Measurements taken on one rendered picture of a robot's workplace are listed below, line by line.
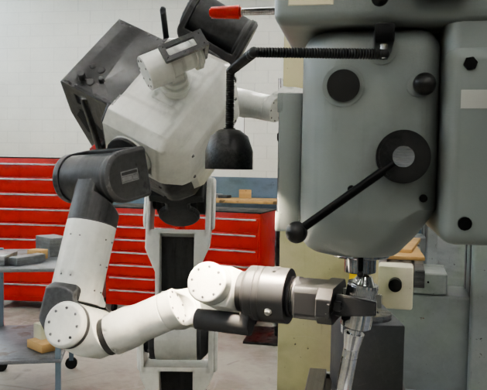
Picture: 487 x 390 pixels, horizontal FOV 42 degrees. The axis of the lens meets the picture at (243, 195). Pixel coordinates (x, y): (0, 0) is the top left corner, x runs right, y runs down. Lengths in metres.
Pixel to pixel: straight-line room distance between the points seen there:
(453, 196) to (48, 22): 10.80
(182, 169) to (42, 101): 10.10
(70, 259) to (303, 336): 1.79
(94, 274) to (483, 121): 0.68
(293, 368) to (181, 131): 1.80
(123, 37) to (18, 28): 10.35
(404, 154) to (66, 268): 0.61
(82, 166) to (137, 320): 0.31
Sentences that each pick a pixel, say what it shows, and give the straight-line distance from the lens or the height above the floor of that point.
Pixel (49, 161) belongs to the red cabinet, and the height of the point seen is 1.42.
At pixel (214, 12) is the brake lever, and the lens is 1.12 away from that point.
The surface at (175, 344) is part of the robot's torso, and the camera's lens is 1.58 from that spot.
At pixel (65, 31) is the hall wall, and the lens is 11.30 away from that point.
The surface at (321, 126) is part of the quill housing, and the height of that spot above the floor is 1.50.
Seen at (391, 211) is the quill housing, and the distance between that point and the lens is 0.88.
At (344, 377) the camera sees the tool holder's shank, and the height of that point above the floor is 1.12.
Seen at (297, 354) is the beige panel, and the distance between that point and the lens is 2.83.
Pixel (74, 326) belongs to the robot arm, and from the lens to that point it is 1.09.
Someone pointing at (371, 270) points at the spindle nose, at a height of 1.29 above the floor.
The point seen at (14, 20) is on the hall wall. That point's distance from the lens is 11.77.
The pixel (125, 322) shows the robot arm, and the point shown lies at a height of 1.18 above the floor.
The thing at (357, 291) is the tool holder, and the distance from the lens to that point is 0.97.
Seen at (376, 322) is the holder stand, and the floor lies 1.11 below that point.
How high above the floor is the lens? 1.44
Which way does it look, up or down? 3 degrees down
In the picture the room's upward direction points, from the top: 1 degrees clockwise
